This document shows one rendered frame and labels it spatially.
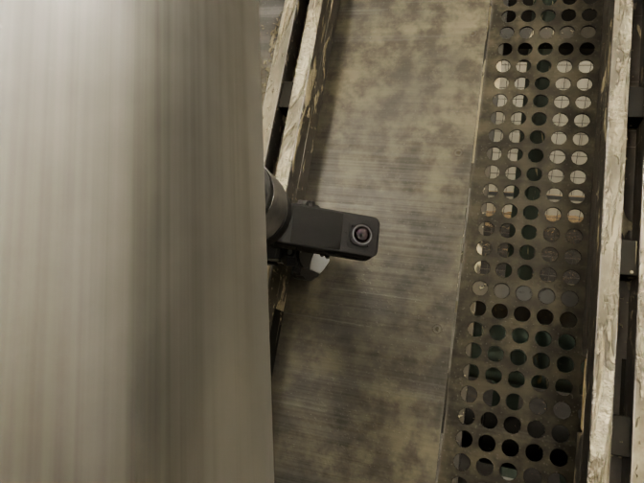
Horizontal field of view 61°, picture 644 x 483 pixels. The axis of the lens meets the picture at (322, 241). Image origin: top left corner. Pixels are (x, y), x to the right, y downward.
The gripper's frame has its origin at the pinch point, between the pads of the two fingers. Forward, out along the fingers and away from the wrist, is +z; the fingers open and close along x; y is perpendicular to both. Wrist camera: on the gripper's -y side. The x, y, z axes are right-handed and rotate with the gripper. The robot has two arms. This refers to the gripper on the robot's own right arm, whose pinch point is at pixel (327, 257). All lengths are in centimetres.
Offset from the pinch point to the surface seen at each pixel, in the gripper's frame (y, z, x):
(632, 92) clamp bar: -34.3, -3.8, -22.6
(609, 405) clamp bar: -33.6, -4.4, 12.8
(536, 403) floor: -44, 202, 15
